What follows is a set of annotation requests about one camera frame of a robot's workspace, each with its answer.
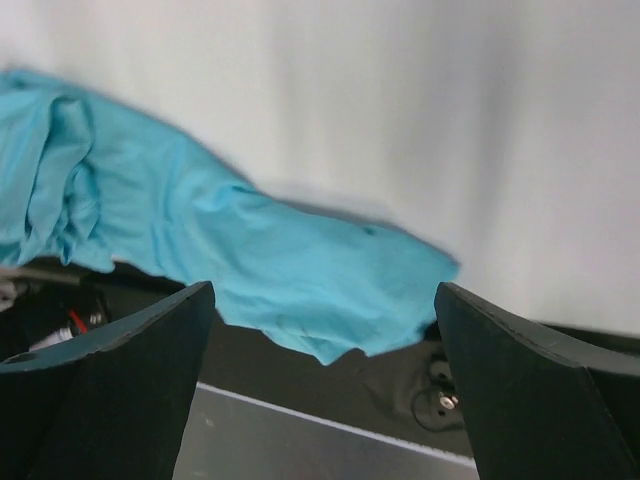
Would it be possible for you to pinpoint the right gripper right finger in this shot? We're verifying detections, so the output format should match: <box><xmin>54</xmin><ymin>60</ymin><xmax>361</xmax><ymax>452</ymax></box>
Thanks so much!
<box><xmin>435</xmin><ymin>283</ymin><xmax>639</xmax><ymax>479</ymax></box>

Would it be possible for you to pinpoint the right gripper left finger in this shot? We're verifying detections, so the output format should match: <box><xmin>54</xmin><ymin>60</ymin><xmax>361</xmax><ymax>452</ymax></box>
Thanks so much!
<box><xmin>1</xmin><ymin>282</ymin><xmax>215</xmax><ymax>479</ymax></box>

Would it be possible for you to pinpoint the turquoise t shirt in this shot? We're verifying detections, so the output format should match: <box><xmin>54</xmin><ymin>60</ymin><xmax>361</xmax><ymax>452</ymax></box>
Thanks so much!
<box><xmin>1</xmin><ymin>70</ymin><xmax>459</xmax><ymax>365</ymax></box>

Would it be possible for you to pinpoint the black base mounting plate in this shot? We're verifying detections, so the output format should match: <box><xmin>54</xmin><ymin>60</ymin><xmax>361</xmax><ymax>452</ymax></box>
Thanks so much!
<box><xmin>0</xmin><ymin>259</ymin><xmax>640</xmax><ymax>459</ymax></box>

